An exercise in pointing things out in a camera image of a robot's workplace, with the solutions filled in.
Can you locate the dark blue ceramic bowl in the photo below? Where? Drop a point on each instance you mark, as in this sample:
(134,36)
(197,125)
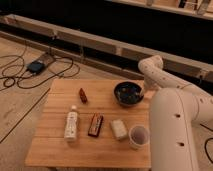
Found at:
(128,93)

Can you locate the wooden folding table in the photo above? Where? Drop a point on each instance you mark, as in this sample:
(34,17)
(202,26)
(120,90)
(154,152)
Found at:
(50,149)

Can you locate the blue power adapter box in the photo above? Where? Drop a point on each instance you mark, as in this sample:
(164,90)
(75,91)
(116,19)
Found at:
(35,67)

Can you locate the white plastic bottle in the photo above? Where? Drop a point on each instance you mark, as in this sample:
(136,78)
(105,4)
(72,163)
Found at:
(70,133)

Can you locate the white paper cup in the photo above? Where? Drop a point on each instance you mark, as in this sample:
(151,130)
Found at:
(138,136)

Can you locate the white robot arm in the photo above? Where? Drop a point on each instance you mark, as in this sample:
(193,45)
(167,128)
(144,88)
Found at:
(173,108)

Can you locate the white wrapped rectangular packet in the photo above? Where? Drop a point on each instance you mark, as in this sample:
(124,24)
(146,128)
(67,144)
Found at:
(119,129)

